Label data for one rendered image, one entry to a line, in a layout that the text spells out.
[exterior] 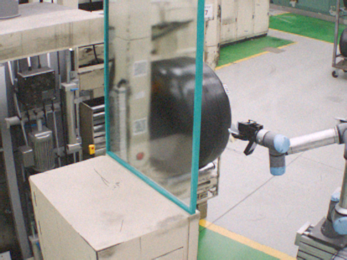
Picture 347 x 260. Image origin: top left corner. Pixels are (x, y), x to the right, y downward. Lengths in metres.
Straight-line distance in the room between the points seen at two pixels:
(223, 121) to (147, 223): 0.98
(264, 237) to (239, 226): 0.24
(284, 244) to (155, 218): 2.17
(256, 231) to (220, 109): 1.58
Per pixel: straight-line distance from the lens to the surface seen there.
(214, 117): 2.37
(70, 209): 1.65
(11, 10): 2.22
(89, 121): 2.72
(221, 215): 3.92
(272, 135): 2.12
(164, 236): 1.58
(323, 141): 2.27
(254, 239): 3.68
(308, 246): 2.63
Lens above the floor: 2.16
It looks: 24 degrees down
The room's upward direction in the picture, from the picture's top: 1 degrees clockwise
